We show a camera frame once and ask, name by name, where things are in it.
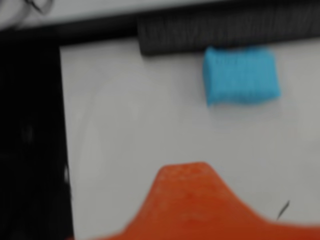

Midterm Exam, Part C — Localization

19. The blue paper packet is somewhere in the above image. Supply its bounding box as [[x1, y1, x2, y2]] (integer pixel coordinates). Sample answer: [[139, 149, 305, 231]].
[[202, 46, 281, 107]]

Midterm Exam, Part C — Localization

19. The dark grey foam strip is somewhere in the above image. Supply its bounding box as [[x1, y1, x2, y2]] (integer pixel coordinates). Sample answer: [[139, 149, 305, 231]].
[[136, 3, 320, 57]]

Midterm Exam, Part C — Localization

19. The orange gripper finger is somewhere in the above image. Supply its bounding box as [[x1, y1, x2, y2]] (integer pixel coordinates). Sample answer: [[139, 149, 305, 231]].
[[86, 228, 126, 240], [119, 161, 320, 240]]

